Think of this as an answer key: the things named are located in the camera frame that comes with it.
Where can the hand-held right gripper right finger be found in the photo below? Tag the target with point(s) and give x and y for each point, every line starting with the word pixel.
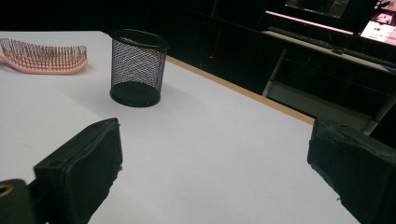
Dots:
pixel 358 168

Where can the computer monitor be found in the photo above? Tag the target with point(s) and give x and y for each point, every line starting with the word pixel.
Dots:
pixel 317 7
pixel 379 29

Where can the pink hairbrush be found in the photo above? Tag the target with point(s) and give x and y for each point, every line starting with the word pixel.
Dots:
pixel 43 60

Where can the black mesh pen holder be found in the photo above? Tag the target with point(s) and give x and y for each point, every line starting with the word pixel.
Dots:
pixel 137 68

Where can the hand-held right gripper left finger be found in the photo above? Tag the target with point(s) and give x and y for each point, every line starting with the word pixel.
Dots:
pixel 84 168

